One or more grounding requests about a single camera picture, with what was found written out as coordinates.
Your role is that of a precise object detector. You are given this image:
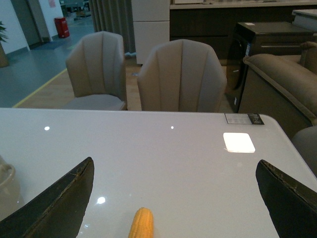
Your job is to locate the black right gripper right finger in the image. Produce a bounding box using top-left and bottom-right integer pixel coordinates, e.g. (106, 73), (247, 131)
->
(256, 160), (317, 238)

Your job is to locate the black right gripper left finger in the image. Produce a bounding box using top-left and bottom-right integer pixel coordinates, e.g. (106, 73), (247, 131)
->
(0, 157), (95, 238)

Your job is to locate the yellow corn cob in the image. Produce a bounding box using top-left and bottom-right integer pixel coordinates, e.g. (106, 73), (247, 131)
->
(128, 207), (154, 238)

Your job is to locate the cream electric cooking pot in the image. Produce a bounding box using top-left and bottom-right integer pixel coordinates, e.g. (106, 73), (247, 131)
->
(0, 157), (20, 221)

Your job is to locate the grey chair at right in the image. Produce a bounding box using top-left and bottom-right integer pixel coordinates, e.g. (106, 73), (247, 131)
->
(291, 125), (317, 177)

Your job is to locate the table label sticker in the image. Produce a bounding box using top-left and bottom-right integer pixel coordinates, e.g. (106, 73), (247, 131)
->
(225, 113), (264, 125)

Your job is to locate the olive green sofa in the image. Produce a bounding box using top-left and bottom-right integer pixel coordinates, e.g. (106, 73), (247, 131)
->
(239, 42), (317, 138)

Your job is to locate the left beige dining chair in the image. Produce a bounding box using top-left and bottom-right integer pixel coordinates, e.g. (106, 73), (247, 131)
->
(63, 31), (127, 111)

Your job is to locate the beige dining chair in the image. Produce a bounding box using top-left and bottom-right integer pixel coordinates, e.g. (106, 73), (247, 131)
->
(137, 39), (227, 113)
(63, 31), (127, 111)

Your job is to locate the potted plant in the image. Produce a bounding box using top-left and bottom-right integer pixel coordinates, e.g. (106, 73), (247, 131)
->
(0, 21), (9, 68)

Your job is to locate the black appliance box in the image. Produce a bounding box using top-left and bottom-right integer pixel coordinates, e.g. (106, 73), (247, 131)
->
(225, 22), (316, 113)

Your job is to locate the right beige dining chair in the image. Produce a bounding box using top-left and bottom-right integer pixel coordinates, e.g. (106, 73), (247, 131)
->
(137, 39), (227, 113)

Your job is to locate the dark kitchen counter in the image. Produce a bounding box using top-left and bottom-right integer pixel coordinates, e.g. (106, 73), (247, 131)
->
(170, 0), (317, 61)

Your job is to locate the grey curtain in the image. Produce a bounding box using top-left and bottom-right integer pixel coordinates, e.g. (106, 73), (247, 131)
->
(89, 0), (136, 53)

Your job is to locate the white cabinet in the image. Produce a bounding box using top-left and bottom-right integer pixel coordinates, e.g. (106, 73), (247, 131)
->
(131, 0), (170, 64)

